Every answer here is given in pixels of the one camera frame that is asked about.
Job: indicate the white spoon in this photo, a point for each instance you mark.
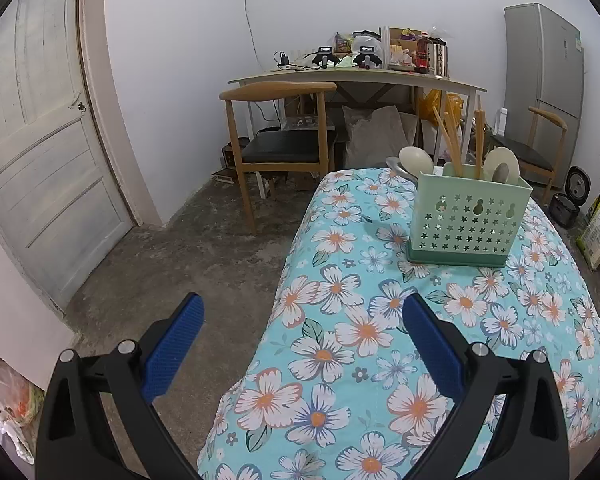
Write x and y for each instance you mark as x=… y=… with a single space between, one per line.
x=415 y=160

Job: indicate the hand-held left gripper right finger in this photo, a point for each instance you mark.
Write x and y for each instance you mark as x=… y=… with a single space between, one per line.
x=432 y=350

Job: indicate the grey sack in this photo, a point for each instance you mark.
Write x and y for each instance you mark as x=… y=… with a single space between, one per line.
x=375 y=130

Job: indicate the yellow plastic bag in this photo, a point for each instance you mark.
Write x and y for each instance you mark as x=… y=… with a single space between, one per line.
x=442 y=105

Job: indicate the green perforated utensil holder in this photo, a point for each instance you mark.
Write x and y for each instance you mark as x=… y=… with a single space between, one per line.
x=460 y=220

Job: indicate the silver refrigerator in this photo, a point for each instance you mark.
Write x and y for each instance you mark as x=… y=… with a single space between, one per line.
x=545 y=60

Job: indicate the red label oil bottle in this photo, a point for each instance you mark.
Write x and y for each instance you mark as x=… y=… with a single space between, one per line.
x=422 y=55

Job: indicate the clear plastic bag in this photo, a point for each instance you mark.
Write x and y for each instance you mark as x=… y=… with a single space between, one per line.
x=437 y=35

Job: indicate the white upright panel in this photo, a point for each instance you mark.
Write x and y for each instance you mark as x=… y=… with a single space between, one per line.
x=382 y=45

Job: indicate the crumpled plastic bag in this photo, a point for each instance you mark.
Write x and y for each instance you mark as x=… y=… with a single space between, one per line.
x=10 y=400

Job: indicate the colourful snack bag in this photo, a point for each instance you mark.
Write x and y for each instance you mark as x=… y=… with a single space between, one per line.
x=342 y=42

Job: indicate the light green cloth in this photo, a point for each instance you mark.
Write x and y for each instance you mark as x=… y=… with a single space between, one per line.
x=347 y=61

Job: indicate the white plastic bag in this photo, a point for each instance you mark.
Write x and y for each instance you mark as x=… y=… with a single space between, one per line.
x=367 y=40

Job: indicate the wooden chair black seat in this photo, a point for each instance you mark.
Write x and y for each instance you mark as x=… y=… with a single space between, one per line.
x=280 y=150
x=535 y=155

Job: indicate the white panelled door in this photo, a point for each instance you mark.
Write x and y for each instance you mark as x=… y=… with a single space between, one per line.
x=40 y=135

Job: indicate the floral blue tablecloth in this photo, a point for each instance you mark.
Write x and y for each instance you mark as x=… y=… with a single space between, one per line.
x=355 y=310

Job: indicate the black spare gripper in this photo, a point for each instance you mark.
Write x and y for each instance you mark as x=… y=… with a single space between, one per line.
x=325 y=57
x=366 y=57

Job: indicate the beige round spoon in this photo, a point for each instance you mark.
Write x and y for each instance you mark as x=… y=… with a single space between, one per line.
x=507 y=156

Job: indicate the metal spoon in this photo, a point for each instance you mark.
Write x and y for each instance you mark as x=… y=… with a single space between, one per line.
x=395 y=165

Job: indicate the light wooden table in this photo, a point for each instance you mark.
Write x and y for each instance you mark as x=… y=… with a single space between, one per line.
x=355 y=80

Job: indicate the open cardboard box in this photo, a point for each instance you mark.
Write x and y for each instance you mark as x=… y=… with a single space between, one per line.
x=405 y=37

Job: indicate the black rice cooker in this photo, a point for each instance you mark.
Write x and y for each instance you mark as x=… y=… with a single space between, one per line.
x=565 y=207

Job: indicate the brown low box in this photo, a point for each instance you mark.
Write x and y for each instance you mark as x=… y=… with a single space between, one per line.
x=226 y=152

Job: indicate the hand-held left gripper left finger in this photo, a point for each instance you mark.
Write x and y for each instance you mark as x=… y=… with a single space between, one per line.
x=177 y=345

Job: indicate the perforated metal rack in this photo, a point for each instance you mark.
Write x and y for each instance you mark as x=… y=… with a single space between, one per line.
x=440 y=57

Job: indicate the black charger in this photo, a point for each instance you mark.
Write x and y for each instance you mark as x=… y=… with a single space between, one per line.
x=281 y=57

